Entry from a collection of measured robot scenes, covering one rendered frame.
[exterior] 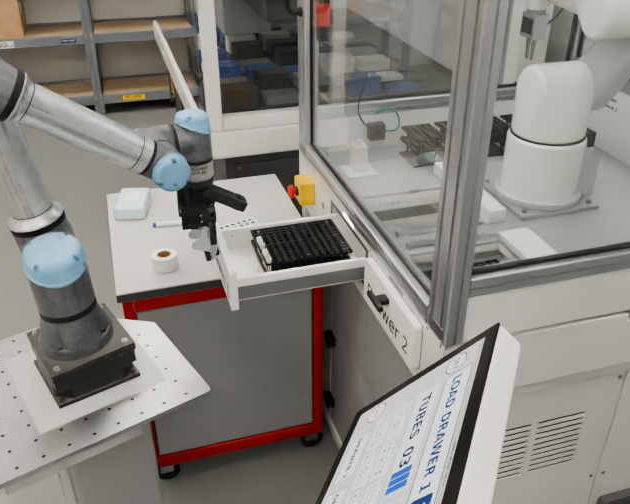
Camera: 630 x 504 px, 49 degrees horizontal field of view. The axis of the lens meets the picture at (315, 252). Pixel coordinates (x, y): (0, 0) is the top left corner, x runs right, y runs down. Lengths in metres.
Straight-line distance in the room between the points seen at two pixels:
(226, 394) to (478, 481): 1.44
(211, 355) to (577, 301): 1.06
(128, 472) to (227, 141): 1.22
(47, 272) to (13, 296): 1.99
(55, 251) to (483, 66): 0.88
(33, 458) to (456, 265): 0.88
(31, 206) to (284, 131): 1.21
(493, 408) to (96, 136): 0.86
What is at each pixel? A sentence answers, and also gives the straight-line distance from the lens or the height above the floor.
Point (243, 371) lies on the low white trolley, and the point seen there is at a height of 0.41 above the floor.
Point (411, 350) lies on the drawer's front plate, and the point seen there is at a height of 0.87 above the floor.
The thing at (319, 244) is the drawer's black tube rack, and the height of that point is 0.90.
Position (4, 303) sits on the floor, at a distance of 3.38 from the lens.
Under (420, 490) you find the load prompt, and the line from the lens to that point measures 0.82.
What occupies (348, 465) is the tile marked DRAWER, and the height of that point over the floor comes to 1.00.
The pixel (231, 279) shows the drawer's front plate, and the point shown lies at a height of 0.91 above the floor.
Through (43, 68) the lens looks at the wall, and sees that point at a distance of 5.96.
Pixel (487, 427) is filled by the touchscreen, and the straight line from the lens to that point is 0.85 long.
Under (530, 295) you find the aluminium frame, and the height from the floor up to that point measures 1.03.
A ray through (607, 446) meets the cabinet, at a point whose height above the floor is 0.52.
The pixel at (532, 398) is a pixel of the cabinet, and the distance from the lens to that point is 1.59.
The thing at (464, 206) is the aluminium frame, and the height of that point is 1.24.
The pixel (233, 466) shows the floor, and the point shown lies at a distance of 2.40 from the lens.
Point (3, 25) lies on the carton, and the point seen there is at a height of 0.68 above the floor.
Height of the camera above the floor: 1.77
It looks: 31 degrees down
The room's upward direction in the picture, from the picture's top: straight up
